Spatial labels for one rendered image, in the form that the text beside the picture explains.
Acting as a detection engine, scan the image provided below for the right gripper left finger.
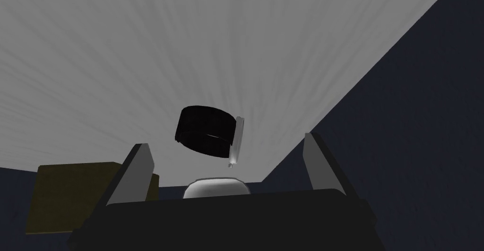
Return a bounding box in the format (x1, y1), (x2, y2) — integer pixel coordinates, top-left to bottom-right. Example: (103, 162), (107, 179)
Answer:
(101, 143), (156, 207)

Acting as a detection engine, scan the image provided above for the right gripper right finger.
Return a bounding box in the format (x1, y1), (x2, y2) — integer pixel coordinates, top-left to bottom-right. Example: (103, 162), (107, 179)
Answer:
(302, 131), (360, 199)

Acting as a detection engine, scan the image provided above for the olive brown cabinet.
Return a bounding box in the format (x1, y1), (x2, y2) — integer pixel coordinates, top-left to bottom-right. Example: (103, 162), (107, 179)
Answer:
(25, 162), (161, 235)

